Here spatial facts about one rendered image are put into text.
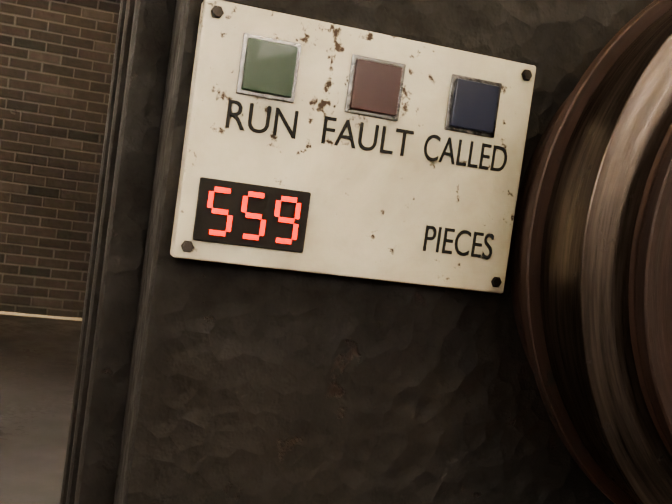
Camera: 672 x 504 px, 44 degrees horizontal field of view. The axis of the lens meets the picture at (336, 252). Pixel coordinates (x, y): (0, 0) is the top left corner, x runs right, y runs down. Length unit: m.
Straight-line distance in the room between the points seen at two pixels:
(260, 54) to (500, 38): 0.20
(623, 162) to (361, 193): 0.19
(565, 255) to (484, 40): 0.20
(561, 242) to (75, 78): 6.11
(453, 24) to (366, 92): 0.10
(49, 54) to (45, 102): 0.35
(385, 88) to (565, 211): 0.16
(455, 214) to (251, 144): 0.17
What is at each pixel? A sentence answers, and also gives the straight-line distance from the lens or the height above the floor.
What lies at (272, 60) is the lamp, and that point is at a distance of 0.60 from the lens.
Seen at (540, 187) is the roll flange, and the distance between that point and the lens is 0.60.
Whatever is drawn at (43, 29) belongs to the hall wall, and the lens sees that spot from 6.63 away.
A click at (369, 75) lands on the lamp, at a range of 0.62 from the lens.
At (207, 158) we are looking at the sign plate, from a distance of 0.59.
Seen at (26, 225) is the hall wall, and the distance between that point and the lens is 6.57.
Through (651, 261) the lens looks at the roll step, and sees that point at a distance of 0.55.
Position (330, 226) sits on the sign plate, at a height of 1.10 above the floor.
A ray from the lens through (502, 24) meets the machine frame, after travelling 0.69.
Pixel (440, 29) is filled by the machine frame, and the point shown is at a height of 1.26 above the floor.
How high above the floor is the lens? 1.11
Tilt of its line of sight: 3 degrees down
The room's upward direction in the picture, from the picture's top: 8 degrees clockwise
